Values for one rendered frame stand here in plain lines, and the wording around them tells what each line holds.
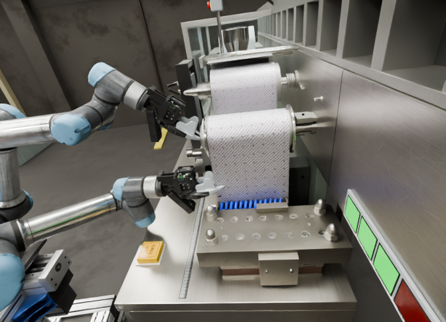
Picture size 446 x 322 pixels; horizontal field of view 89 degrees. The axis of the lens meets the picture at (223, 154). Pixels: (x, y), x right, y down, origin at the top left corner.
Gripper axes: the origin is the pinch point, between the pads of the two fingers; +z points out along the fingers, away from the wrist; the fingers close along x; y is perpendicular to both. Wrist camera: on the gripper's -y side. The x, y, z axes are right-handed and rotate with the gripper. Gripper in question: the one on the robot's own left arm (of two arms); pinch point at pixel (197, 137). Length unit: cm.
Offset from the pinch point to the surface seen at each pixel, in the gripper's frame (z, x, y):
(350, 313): 55, -34, -5
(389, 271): 31, -45, 19
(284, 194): 33.0, -8.3, 2.0
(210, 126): 0.9, -5.9, 8.4
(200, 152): 3.7, 0.3, -4.2
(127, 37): -158, 370, -84
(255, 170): 19.8, -8.2, 4.3
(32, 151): -201, 262, -313
